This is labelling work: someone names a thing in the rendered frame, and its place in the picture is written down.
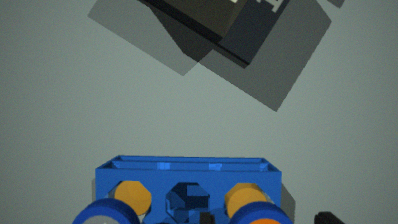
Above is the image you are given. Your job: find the blue tube rack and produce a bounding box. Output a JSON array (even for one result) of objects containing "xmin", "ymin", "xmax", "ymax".
[{"xmin": 95, "ymin": 155, "xmax": 282, "ymax": 224}]

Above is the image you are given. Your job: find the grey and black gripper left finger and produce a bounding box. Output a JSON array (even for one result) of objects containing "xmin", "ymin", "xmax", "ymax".
[{"xmin": 200, "ymin": 212, "xmax": 215, "ymax": 224}]

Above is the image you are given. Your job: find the grey bench mat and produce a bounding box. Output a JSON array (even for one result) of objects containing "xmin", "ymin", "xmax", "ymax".
[{"xmin": 0, "ymin": 0, "xmax": 398, "ymax": 224}]

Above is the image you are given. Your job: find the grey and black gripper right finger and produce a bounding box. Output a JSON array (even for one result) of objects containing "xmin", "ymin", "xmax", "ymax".
[{"xmin": 314, "ymin": 212, "xmax": 345, "ymax": 224}]

